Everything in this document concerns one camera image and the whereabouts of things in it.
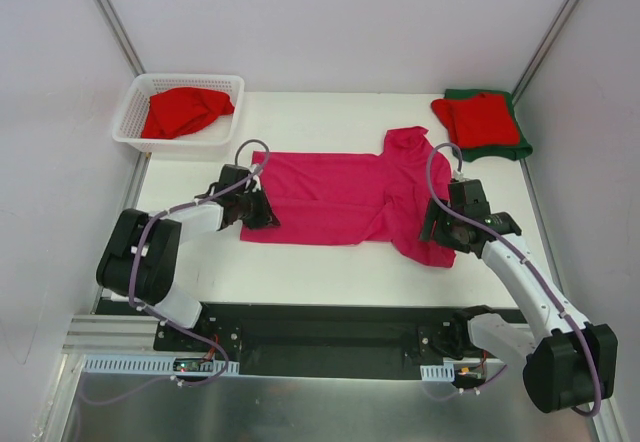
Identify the red crumpled t shirt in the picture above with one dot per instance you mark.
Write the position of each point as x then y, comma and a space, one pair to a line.
184, 111

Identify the right grey cable duct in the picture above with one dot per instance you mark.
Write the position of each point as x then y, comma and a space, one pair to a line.
444, 373

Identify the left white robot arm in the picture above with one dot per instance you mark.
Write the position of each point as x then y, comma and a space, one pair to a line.
140, 258

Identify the left grey cable duct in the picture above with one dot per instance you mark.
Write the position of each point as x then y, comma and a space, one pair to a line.
158, 365

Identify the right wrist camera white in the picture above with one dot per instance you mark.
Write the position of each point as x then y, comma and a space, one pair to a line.
458, 177

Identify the white plastic basket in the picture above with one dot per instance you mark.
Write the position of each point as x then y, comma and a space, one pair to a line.
211, 143

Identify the grey cable duct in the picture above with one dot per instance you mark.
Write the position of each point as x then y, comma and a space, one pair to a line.
444, 373
158, 365

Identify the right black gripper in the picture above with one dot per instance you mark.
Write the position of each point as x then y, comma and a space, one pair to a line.
433, 223

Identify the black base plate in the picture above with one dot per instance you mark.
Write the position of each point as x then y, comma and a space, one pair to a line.
339, 342

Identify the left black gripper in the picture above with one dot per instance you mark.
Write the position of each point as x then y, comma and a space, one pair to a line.
263, 208

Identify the pink t shirt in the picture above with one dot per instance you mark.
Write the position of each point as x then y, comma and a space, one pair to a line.
342, 199

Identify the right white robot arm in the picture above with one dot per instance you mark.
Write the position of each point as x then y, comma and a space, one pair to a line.
566, 361

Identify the folded green t shirt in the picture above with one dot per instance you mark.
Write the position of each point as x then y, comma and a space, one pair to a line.
514, 153

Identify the folded red t shirt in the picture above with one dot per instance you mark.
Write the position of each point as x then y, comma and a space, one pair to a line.
479, 121

